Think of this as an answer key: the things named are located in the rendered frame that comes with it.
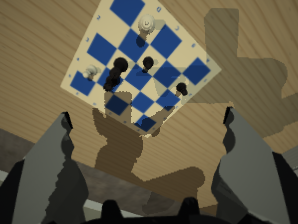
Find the white pawn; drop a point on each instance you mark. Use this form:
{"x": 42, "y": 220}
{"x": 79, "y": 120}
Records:
{"x": 90, "y": 71}

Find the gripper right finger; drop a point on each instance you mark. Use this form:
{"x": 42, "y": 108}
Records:
{"x": 253, "y": 184}

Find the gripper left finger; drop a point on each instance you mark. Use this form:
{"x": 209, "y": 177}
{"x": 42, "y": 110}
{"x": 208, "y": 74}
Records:
{"x": 46, "y": 187}

